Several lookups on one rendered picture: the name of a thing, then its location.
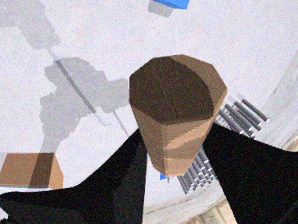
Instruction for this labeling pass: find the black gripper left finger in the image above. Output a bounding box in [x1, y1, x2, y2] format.
[0, 128, 148, 224]

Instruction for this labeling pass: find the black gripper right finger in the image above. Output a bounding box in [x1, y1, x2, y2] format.
[202, 123, 298, 224]

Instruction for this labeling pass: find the blue block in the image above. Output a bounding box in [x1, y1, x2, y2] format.
[153, 0, 190, 10]

